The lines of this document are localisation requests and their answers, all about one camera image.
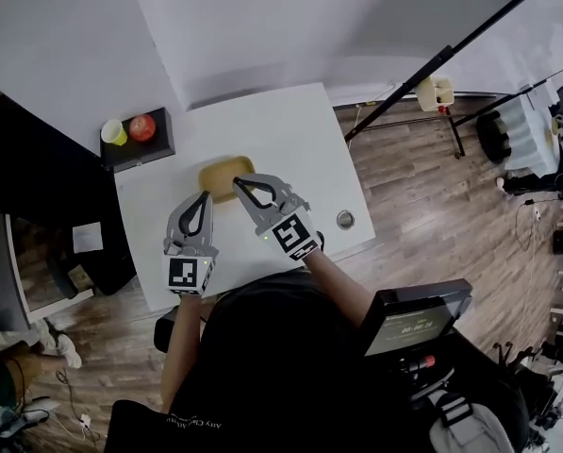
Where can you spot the red apple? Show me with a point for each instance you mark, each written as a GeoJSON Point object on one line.
{"type": "Point", "coordinates": [142, 127]}

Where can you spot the person's right forearm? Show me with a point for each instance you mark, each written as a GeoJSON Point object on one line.
{"type": "Point", "coordinates": [342, 286]}

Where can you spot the black tray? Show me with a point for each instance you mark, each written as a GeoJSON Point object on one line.
{"type": "Point", "coordinates": [151, 156]}

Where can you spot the black screen device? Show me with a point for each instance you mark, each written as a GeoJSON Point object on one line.
{"type": "Point", "coordinates": [410, 323]}

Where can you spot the yellow plastic tray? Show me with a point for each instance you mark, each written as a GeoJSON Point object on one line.
{"type": "Point", "coordinates": [217, 177]}

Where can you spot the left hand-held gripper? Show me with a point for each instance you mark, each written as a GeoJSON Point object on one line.
{"type": "Point", "coordinates": [184, 274]}

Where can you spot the black padded seat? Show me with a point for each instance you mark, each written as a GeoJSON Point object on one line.
{"type": "Point", "coordinates": [165, 330]}

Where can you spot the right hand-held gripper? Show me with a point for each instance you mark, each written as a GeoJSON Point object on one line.
{"type": "Point", "coordinates": [290, 234]}

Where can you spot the person's left forearm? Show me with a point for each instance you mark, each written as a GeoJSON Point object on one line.
{"type": "Point", "coordinates": [179, 352]}

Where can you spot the black round stool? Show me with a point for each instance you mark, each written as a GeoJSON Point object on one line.
{"type": "Point", "coordinates": [493, 137]}

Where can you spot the black metal stand frame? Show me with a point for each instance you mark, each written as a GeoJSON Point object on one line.
{"type": "Point", "coordinates": [441, 57]}

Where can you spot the person's black shirt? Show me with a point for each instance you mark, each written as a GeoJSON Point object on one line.
{"type": "Point", "coordinates": [271, 404]}

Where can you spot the yellow paper cup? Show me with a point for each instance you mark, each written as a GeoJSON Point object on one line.
{"type": "Point", "coordinates": [113, 133]}

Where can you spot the white plastic bin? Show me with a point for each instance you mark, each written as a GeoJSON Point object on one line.
{"type": "Point", "coordinates": [433, 93]}

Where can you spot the white paper sheet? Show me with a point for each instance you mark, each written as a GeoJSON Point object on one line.
{"type": "Point", "coordinates": [87, 237]}

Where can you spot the black office chair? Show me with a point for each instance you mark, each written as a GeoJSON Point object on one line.
{"type": "Point", "coordinates": [36, 158]}

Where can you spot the white tablecloth table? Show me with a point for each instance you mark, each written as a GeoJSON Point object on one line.
{"type": "Point", "coordinates": [526, 139]}

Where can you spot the small white power strip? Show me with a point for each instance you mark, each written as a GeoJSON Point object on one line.
{"type": "Point", "coordinates": [84, 420]}
{"type": "Point", "coordinates": [535, 211]}

